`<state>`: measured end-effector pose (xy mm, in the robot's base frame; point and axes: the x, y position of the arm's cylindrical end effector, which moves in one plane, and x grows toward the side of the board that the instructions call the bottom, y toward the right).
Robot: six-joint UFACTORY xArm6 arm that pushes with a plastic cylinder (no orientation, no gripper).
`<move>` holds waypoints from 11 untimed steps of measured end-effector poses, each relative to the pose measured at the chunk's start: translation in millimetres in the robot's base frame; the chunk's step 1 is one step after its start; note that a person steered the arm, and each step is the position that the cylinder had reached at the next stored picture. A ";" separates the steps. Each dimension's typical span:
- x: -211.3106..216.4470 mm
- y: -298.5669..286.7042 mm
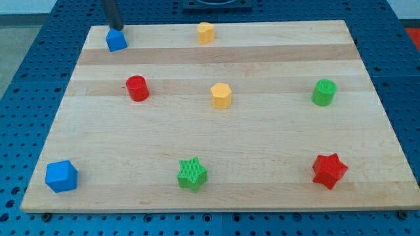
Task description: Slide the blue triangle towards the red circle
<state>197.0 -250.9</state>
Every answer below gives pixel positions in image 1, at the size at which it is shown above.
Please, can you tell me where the yellow hexagon block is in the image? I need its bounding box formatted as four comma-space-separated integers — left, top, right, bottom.
211, 83, 232, 109

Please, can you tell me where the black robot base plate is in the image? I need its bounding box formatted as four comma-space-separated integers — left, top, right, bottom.
180, 0, 253, 11

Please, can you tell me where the red cylinder block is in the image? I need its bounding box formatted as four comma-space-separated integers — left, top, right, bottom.
126, 75, 150, 102

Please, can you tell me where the green cylinder block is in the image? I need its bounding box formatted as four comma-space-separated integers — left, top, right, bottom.
311, 79, 337, 106

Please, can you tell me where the red star block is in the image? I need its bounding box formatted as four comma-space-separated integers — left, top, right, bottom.
312, 153, 348, 189

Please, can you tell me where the wooden board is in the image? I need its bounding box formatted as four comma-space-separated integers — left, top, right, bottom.
21, 20, 419, 213

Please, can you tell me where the green star block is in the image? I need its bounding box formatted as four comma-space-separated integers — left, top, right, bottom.
177, 157, 207, 193

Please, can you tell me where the blue triangle block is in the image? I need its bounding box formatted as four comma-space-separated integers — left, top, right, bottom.
106, 28, 127, 52

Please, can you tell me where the yellow heart block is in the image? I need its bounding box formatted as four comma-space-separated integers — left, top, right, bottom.
197, 22, 215, 45

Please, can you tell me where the blue cube block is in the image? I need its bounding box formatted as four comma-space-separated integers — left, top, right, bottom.
45, 160, 78, 193

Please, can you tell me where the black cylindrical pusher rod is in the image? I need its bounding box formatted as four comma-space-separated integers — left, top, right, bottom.
102, 0, 124, 31

